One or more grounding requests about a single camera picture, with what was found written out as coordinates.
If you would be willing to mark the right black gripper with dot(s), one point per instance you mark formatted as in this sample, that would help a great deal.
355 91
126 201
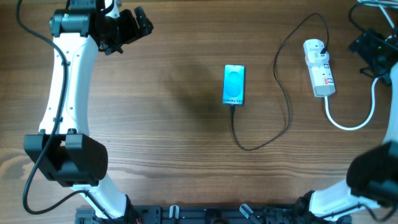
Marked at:
368 45

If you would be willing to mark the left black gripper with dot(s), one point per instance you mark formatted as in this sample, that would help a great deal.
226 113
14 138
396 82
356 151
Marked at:
133 32

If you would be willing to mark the blue Galaxy smartphone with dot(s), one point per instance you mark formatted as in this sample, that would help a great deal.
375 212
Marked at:
233 84

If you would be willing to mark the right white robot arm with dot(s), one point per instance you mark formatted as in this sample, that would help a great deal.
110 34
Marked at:
371 180

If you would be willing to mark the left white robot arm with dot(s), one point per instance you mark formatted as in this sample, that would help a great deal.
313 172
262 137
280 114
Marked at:
62 149

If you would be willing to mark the white charger plug adapter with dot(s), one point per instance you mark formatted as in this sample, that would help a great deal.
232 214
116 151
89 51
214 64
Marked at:
315 58

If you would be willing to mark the white power strip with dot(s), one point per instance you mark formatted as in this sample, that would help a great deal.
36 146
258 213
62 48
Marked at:
321 77

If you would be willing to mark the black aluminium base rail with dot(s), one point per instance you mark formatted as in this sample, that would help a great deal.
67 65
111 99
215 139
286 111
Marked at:
204 215

